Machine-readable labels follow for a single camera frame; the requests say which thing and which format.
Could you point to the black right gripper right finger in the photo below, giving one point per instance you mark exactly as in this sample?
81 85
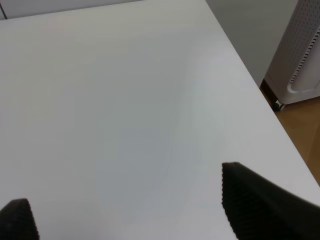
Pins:
258 209

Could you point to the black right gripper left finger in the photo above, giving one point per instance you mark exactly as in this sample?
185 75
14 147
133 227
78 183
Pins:
17 221

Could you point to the white perforated rolling cabinet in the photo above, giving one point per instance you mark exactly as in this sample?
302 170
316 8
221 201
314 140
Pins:
294 72

